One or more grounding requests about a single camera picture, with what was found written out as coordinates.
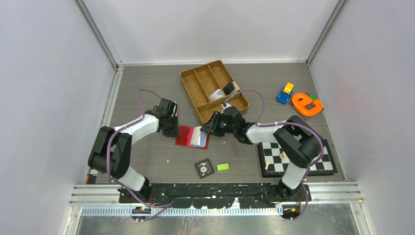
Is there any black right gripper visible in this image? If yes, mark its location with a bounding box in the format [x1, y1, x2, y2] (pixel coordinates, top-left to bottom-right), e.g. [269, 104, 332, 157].
[200, 111, 236, 138]

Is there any red leather card holder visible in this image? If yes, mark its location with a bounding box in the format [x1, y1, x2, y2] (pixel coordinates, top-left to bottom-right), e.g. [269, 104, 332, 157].
[175, 125, 210, 149]

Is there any black credit card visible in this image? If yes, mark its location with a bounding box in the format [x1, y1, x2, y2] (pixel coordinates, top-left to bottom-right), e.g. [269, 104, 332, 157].
[223, 81, 236, 95]

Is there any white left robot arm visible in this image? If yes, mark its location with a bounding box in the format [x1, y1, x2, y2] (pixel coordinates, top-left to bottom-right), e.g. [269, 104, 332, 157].
[88, 98, 179, 203]

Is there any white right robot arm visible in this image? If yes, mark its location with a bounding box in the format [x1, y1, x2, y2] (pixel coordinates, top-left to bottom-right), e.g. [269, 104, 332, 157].
[201, 106, 324, 201]

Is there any poker chip in black case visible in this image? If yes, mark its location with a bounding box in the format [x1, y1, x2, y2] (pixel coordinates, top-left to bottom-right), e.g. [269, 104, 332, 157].
[195, 159, 215, 179]

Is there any woven wicker divided tray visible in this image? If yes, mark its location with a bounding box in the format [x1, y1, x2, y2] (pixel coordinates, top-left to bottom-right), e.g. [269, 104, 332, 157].
[180, 60, 249, 125]

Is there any green rectangular block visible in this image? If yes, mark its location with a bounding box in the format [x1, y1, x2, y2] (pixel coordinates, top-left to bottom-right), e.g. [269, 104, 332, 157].
[217, 163, 230, 171]

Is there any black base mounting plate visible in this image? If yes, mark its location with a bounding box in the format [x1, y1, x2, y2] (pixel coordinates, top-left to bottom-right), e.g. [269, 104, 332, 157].
[118, 183, 311, 209]

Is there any black white chessboard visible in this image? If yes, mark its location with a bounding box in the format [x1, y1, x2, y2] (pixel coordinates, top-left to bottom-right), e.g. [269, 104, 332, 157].
[257, 140, 338, 178]

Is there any wooden chess piece upper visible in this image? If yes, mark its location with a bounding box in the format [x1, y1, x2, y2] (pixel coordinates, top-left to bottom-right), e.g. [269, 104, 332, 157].
[279, 151, 287, 159]

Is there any blue toy brick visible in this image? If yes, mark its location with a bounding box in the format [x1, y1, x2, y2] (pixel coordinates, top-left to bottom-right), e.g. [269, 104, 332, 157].
[276, 90, 293, 104]

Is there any yellow toy brick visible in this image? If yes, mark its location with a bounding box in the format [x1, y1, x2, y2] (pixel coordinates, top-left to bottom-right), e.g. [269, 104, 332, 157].
[283, 82, 294, 94]

